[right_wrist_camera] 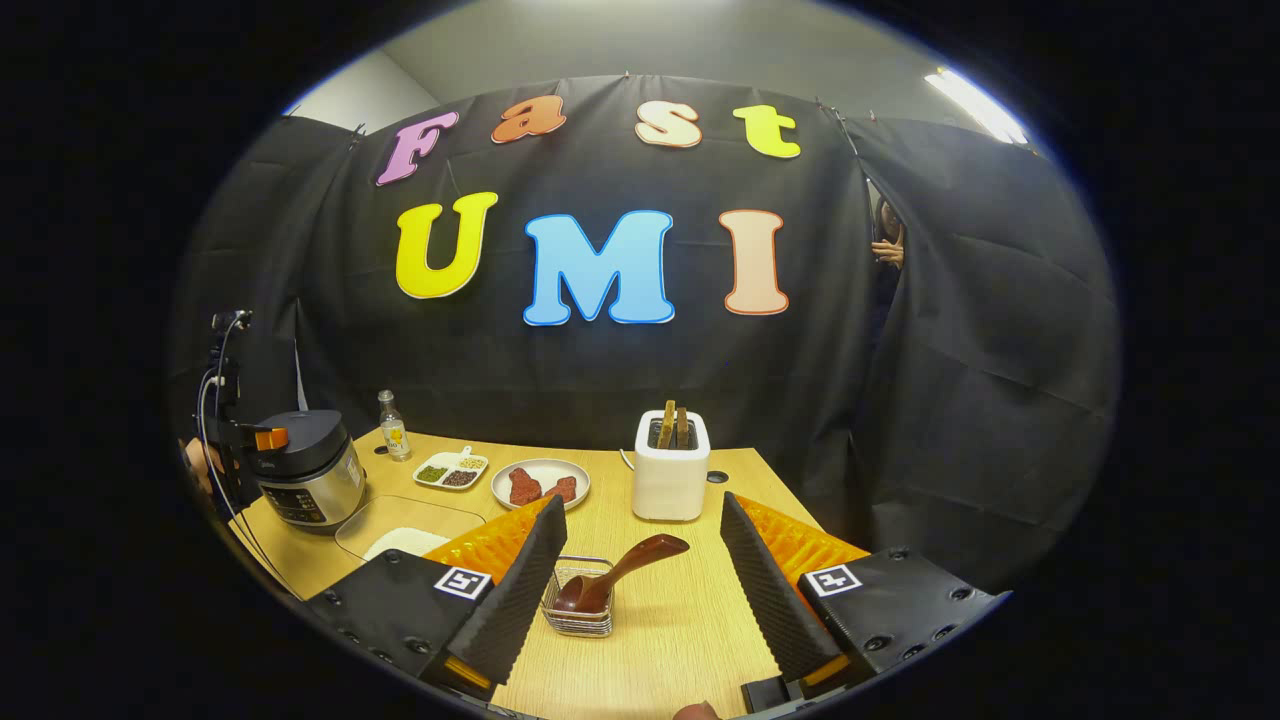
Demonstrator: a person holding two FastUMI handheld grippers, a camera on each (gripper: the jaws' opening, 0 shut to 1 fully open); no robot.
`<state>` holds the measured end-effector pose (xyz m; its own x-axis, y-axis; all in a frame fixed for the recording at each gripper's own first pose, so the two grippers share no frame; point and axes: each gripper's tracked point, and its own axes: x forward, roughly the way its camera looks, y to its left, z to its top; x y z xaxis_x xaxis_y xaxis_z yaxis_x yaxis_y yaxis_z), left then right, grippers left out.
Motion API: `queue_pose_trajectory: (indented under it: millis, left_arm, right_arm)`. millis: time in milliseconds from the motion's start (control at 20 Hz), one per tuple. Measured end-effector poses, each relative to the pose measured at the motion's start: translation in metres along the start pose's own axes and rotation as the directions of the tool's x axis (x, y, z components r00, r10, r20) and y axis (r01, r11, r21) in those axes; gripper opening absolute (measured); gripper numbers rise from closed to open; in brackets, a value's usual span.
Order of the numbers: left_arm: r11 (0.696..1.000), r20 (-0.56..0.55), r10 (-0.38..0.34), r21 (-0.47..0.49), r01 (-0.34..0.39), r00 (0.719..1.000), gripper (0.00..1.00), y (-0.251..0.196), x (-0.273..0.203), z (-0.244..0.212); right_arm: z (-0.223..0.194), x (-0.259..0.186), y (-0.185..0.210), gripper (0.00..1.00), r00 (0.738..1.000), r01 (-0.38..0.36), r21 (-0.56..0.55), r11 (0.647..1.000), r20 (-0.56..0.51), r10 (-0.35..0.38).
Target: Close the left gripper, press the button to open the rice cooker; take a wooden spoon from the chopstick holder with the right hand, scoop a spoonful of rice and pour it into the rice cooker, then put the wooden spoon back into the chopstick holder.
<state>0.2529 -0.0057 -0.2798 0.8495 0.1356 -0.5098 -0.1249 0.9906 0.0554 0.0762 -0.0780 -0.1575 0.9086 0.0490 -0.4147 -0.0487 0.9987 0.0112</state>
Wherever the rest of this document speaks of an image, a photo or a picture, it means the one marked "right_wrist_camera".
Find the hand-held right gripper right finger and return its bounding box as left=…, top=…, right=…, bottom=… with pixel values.
left=720, top=490, right=1011, bottom=701

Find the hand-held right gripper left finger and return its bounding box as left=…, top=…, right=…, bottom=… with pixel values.
left=308, top=495, right=569, bottom=701

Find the silver black rice cooker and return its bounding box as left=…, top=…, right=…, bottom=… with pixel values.
left=250, top=410, right=368, bottom=534

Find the clear wire chopstick holder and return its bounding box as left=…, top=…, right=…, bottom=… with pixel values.
left=541, top=556, right=616, bottom=639

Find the brown wooden spoon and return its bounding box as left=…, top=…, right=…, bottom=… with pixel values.
left=553, top=534, right=691, bottom=614

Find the pile of white rice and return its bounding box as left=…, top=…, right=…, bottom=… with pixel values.
left=362, top=527, right=453, bottom=563

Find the small clear glass bottle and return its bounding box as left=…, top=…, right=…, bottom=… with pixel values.
left=377, top=390, right=413, bottom=462

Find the white round plate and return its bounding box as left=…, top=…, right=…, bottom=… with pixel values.
left=490, top=458, right=592, bottom=512

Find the clear glass tray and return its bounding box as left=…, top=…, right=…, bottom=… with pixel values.
left=335, top=495, right=488, bottom=563

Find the white divided bean dish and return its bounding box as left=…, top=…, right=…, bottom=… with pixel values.
left=413, top=446, right=490, bottom=491

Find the white toaster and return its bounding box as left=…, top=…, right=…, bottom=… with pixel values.
left=632, top=410, right=712, bottom=522

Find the black backdrop cloth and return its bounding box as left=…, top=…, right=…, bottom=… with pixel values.
left=170, top=75, right=1121, bottom=601

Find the narrow ceiling light panel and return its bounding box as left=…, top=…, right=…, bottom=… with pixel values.
left=925, top=68, right=1029, bottom=146

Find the thin gripper cable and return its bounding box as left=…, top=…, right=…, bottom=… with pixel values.
left=197, top=370, right=301, bottom=601

